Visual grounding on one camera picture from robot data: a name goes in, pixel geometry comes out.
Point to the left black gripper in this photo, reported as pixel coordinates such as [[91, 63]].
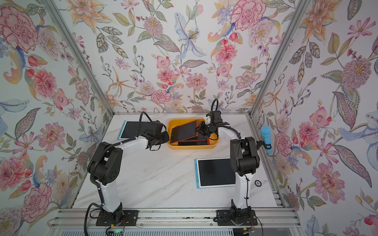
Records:
[[167, 138]]

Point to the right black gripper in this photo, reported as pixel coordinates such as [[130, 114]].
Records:
[[202, 128]]

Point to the blue-edged writing tablet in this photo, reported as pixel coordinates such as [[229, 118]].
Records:
[[214, 172], [130, 128]]

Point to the red writing tablet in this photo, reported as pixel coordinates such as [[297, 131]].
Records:
[[184, 132], [192, 139]]

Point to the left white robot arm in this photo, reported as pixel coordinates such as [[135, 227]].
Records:
[[105, 165]]

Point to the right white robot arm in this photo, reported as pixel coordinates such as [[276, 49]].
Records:
[[244, 161]]

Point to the yellow storage box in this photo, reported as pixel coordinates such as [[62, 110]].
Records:
[[177, 122]]

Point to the blue microphone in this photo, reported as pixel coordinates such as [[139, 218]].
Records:
[[266, 134]]

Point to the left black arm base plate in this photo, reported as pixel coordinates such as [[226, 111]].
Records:
[[126, 218]]

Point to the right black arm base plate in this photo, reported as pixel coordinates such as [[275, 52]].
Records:
[[244, 218]]

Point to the aluminium front rail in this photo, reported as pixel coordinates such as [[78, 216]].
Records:
[[149, 218]]

